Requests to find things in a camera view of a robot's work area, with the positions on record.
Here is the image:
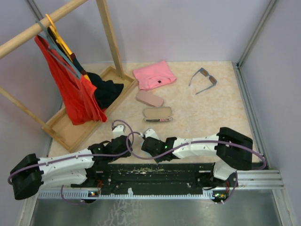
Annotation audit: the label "dark navy garment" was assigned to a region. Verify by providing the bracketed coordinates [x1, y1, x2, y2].
[47, 27, 124, 109]

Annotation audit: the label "red hanging shirt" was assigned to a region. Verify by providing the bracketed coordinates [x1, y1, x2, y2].
[34, 35, 107, 125]

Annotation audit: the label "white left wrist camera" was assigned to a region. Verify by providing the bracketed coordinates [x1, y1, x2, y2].
[112, 124, 126, 139]

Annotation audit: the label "pink glasses case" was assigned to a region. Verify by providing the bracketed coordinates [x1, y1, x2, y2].
[136, 90, 164, 107]

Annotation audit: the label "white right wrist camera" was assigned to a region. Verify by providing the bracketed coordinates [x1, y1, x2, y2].
[142, 128, 159, 140]

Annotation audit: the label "grey blue hanger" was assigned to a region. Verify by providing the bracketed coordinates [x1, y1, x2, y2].
[36, 20, 83, 79]

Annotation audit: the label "grey blue frame sunglasses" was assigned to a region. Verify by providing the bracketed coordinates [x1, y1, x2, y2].
[189, 67, 218, 95]

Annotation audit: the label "folded pink shirt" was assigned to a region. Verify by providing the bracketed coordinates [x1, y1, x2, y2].
[133, 61, 177, 91]

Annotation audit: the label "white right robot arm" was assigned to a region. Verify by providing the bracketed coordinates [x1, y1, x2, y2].
[142, 127, 253, 186]

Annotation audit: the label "yellow hanger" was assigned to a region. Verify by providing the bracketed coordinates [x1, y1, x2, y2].
[46, 14, 91, 82]

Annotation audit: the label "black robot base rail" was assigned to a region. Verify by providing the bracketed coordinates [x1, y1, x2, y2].
[71, 163, 238, 202]

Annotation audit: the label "flag newspaper print glasses case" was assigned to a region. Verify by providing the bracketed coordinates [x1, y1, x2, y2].
[143, 106, 173, 122]

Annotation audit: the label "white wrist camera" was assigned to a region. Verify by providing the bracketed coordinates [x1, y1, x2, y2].
[142, 128, 159, 140]
[112, 124, 126, 139]

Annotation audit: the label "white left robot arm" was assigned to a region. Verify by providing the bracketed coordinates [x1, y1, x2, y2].
[8, 135, 131, 200]

